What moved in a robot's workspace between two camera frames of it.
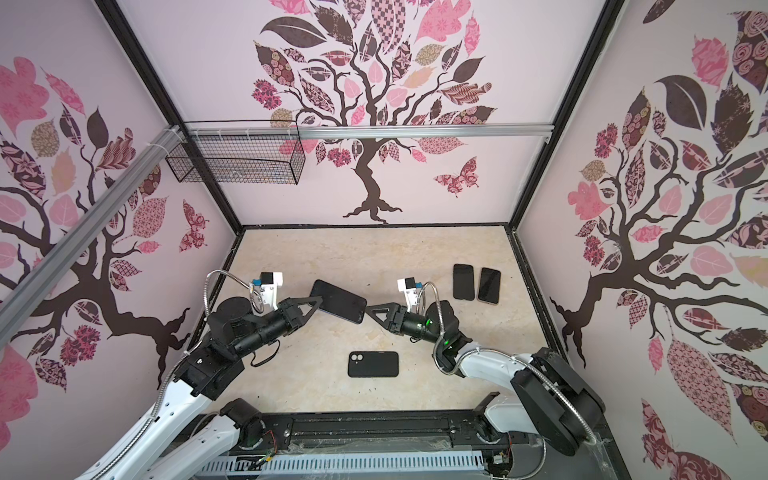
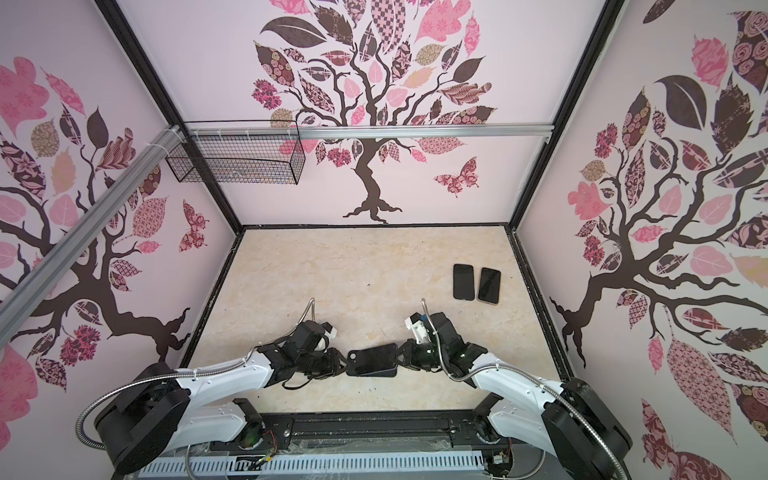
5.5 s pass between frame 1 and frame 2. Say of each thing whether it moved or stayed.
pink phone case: stayed
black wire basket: stayed
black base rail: stayed
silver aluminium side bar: stayed
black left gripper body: moved
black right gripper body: moved
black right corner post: stayed
